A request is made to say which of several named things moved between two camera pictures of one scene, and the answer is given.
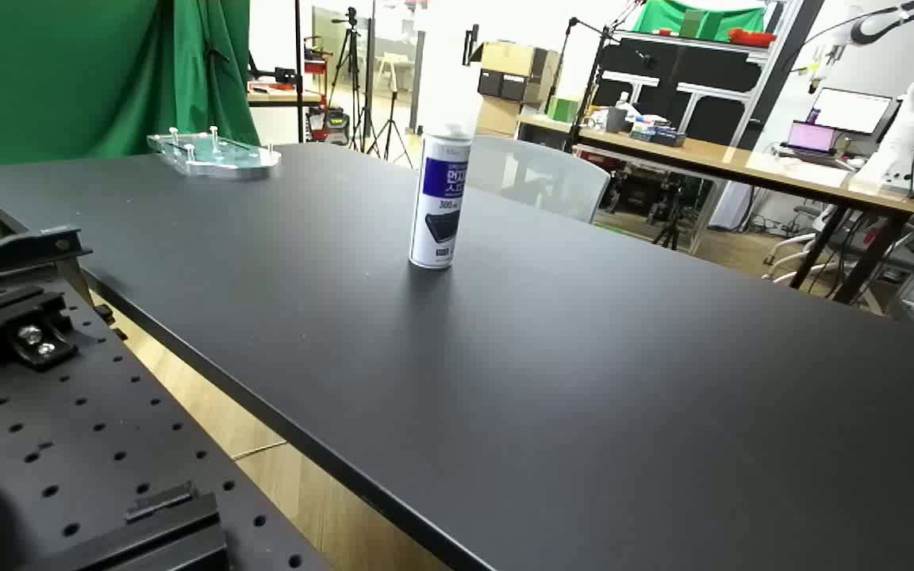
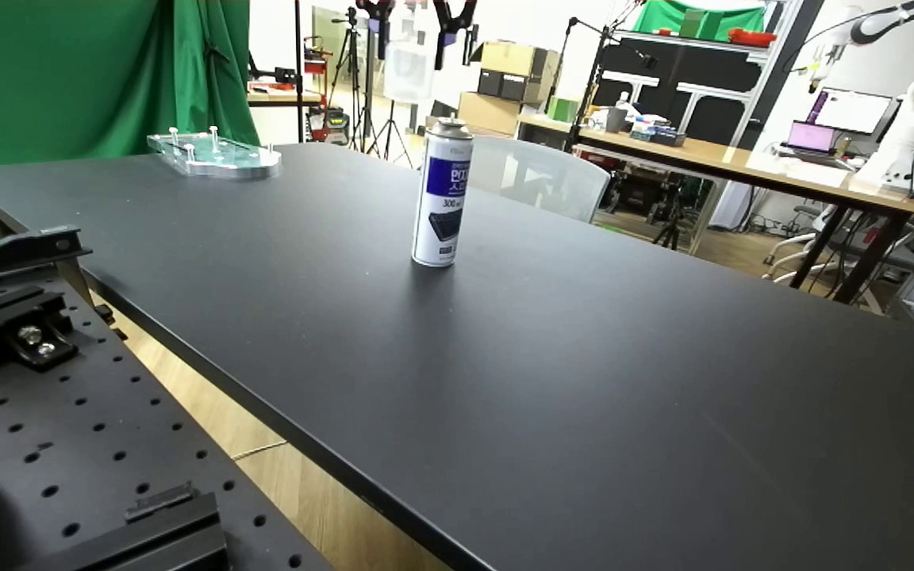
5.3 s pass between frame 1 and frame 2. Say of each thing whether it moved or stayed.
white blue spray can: stayed
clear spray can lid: moved
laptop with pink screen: stayed
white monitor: stayed
